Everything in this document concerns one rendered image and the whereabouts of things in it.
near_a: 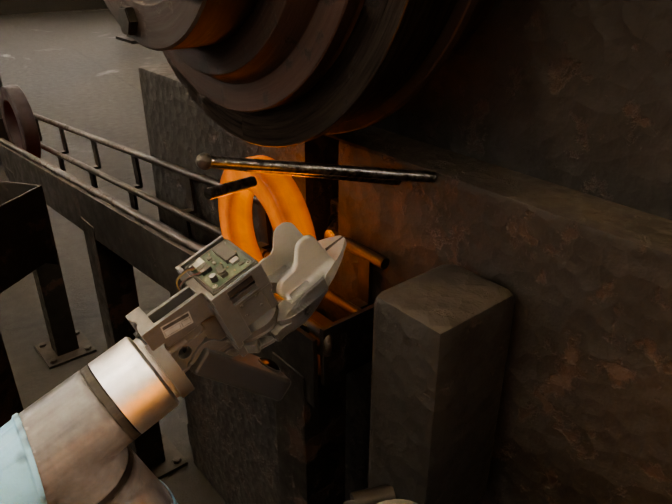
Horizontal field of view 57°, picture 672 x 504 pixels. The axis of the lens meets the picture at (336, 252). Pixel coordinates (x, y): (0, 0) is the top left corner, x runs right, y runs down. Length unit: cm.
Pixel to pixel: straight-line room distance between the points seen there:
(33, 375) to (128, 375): 137
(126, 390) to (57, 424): 6
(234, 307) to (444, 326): 18
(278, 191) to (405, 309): 21
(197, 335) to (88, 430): 11
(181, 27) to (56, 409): 31
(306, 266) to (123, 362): 18
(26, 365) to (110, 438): 141
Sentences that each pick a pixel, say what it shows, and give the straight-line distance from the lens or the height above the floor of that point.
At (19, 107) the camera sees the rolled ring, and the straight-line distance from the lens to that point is 161.
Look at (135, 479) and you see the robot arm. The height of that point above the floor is 65.
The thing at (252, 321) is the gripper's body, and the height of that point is 75.
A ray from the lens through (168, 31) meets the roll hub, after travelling 53.
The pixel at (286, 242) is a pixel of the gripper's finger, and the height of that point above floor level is 80.
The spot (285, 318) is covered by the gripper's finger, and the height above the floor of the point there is 76.
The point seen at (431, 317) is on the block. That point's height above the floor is 80.
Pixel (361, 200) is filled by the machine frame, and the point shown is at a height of 81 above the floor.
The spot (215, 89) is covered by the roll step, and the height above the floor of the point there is 93.
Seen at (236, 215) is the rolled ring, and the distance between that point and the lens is 76.
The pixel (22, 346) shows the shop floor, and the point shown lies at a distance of 203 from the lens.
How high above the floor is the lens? 106
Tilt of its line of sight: 27 degrees down
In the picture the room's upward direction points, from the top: straight up
